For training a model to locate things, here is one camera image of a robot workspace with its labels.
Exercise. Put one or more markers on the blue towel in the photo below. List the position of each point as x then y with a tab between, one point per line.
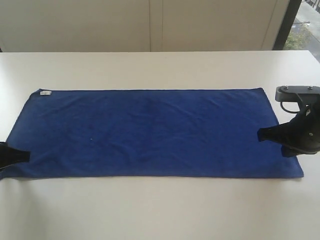
158	133

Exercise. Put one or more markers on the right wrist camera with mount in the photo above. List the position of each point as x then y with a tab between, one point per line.
304	96

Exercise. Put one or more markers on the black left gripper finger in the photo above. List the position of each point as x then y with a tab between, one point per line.
10	156

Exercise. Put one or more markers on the white label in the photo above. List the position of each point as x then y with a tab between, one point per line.
45	93

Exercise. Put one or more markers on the black window frame post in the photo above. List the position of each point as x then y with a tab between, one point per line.
286	25

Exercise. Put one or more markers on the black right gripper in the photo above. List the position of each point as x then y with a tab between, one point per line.
302	133

